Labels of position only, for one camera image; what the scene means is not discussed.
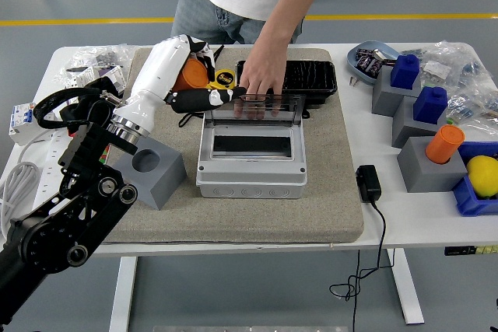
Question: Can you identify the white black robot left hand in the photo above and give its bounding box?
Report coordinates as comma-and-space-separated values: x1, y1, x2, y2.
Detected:
112, 34, 248, 131

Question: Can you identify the person's left hand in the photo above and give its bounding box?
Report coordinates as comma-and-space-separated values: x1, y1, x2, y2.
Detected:
233, 50, 291, 121

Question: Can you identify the orange cylinder battery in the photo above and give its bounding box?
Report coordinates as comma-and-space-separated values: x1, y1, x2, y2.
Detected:
170, 58, 213, 92
425, 124, 466, 165

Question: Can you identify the grey electrical box with lid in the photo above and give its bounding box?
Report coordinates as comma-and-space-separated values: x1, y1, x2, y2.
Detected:
195, 93, 308, 199

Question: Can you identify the yellow tape measure with print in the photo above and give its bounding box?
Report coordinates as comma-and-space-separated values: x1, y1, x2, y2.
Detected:
208, 44, 237, 94

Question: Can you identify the black plastic tray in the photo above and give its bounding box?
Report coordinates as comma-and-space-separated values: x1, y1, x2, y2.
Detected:
235, 59, 338, 119

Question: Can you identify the black cloth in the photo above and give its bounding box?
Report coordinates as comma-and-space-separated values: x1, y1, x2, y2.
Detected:
58, 76, 125, 138

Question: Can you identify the clear bag of small parts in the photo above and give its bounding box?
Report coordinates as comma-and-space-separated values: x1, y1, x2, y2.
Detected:
52, 43, 137, 84

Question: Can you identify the grey block with round hole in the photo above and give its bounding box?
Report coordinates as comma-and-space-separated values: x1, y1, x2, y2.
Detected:
112, 135, 188, 211

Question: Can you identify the silver brown wrapped item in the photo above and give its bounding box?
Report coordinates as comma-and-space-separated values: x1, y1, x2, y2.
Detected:
372, 48, 397, 65

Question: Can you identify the grey block holder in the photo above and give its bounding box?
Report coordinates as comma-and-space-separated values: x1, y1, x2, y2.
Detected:
391, 94, 448, 149
371, 65, 423, 117
396, 135, 468, 194

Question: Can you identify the blue-grey dish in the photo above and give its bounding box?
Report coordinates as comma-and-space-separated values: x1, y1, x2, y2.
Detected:
346, 40, 401, 85

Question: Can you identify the white power strip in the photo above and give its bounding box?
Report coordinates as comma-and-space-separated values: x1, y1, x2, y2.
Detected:
33, 129, 79, 208

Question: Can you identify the white circuit breaker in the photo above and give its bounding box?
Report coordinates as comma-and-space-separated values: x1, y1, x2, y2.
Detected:
8, 101, 58, 146

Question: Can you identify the blue block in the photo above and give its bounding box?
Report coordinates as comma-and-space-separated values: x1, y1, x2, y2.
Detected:
412, 86, 448, 124
389, 54, 421, 89

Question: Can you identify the grey-brown mat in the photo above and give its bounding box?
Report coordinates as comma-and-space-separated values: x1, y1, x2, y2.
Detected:
100, 47, 365, 245

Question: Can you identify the black power adapter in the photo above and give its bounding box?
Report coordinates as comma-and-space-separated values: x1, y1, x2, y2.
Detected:
356, 164, 383, 204

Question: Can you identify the clear bag of components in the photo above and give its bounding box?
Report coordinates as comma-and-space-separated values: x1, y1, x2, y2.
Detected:
402, 39, 487, 88
445, 86, 498, 133

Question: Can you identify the white table leg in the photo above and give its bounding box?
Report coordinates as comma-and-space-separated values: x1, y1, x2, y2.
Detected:
108, 256, 139, 332
387, 248, 425, 326

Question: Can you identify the blue storage bin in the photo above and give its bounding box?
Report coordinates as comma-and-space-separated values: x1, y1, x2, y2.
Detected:
451, 141, 498, 217

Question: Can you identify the yellow lemon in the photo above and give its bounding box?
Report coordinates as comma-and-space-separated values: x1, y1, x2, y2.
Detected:
466, 155, 498, 198

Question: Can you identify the black table control panel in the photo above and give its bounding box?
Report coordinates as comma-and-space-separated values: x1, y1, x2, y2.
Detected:
444, 245, 498, 257

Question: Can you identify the white purple switch package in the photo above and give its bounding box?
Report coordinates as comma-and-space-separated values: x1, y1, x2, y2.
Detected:
64, 64, 128, 94

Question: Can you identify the black adapter cord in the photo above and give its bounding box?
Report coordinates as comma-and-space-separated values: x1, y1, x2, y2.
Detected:
328, 199, 396, 332

